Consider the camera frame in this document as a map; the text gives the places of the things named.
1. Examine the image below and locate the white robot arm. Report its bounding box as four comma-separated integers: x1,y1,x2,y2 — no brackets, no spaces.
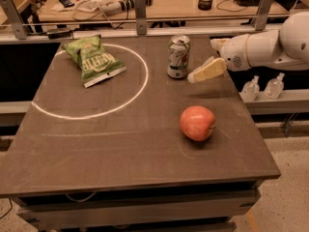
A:
187,12,309,83

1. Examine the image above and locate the left metal bracket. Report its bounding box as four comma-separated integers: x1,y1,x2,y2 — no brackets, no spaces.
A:
0,0,27,40

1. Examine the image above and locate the green jalapeno chip bag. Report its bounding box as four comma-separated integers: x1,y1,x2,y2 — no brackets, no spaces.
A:
62,36,126,88

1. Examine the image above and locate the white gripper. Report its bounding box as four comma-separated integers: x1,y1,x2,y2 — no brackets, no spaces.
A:
187,34,250,83

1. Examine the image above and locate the grey cylindrical device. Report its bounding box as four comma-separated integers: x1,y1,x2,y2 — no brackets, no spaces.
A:
100,0,146,16

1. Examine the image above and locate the white cloth on desk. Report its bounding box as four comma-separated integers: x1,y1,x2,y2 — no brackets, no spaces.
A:
75,0,114,13

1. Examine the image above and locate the right metal bracket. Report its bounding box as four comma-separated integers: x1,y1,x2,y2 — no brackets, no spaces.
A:
252,0,273,31

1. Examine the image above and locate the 7up soda can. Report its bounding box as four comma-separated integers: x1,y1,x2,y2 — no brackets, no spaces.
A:
167,35,190,79

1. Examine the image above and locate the wooden background desk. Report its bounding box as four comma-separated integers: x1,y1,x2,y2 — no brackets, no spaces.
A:
38,0,290,24

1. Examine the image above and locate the clear sanitizer bottle right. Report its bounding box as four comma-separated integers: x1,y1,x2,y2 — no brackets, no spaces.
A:
264,72,285,99

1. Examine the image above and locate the clear sanitizer bottle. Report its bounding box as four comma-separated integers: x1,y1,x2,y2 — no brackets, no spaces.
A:
240,75,260,102
264,72,285,99

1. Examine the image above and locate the clear sanitizer bottle left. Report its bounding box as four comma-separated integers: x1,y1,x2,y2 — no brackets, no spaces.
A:
240,75,260,102

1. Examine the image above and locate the metal bracket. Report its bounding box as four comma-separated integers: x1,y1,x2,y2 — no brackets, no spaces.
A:
134,0,147,35
0,0,27,40
252,0,273,31

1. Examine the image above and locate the black mesh cup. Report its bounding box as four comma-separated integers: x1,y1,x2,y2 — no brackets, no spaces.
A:
198,0,213,11

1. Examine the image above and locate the red apple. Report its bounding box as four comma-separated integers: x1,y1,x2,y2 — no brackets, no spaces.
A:
180,106,215,142

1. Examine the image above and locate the middle metal bracket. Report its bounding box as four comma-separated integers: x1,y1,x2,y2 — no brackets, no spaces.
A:
134,0,147,35

